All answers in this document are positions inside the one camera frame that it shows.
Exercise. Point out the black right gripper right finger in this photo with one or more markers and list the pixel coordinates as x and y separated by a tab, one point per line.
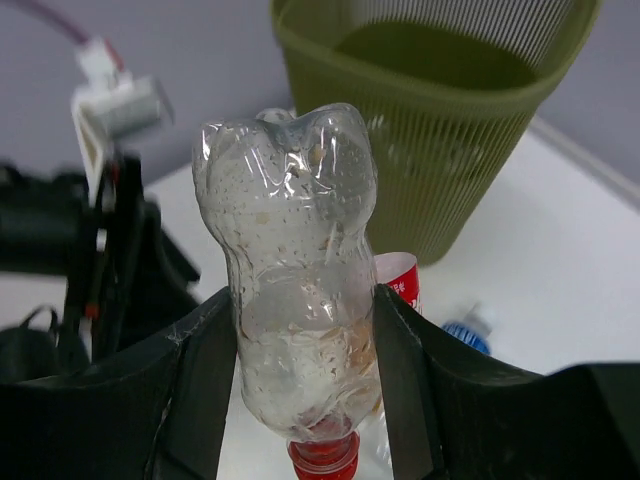
455	413

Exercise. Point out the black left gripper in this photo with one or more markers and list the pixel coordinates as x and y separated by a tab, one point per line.
124	274

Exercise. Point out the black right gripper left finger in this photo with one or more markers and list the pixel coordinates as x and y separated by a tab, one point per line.
156	410

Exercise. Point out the red cap clear bottle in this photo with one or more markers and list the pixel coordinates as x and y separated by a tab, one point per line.
288	200

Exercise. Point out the olive green mesh bin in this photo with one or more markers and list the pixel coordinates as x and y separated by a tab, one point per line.
446	89

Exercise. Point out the upright Pocari Sweat blue bottle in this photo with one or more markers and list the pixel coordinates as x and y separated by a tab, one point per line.
474	328

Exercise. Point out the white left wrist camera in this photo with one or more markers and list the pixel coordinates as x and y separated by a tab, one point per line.
110	106

